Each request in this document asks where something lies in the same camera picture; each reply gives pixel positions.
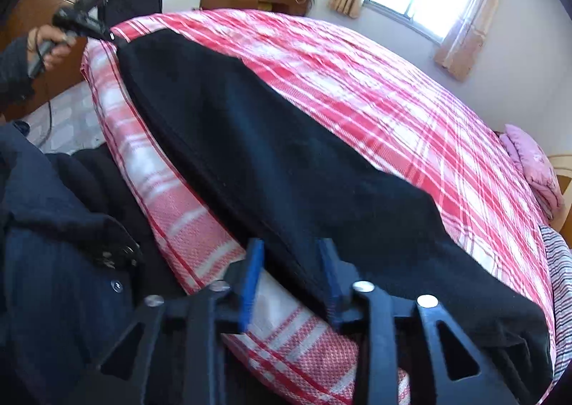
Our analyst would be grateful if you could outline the red plaid bed sheet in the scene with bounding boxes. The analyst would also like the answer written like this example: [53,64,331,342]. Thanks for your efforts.
[80,8,560,405]

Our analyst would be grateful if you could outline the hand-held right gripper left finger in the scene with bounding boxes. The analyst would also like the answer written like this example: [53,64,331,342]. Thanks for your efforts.
[80,237,266,405]

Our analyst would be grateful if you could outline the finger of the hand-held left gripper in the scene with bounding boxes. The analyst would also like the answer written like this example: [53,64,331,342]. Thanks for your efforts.
[88,20,119,43]

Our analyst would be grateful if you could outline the person's dark blue jacket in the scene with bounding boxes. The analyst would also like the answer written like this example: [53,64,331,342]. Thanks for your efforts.
[0,121,144,405]

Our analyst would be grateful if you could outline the wooden headboard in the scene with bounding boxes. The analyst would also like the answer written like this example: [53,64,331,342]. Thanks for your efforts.
[547,153,572,250]

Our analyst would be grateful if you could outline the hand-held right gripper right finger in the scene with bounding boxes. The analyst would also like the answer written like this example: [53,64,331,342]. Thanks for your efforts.
[317,237,511,405]

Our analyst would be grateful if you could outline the person's left hand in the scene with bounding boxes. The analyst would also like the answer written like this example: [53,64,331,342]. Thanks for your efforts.
[27,26,78,72]

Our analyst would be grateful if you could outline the grey striped pillow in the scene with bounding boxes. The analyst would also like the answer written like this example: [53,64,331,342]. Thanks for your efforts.
[538,225,572,362]

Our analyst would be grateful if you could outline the black pants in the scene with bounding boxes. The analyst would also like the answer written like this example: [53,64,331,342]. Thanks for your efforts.
[115,28,553,378]

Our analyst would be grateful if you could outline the person's left forearm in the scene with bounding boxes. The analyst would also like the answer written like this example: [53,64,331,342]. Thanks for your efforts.
[0,35,37,113]

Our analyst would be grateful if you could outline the black cable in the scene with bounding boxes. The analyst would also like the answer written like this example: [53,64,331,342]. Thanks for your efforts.
[38,55,55,149]

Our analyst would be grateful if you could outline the pink folded blanket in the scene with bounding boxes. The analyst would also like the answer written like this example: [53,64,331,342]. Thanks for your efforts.
[499,123,566,221]

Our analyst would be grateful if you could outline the person's black clothing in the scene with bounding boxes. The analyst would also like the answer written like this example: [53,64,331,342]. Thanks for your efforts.
[45,142,191,299]

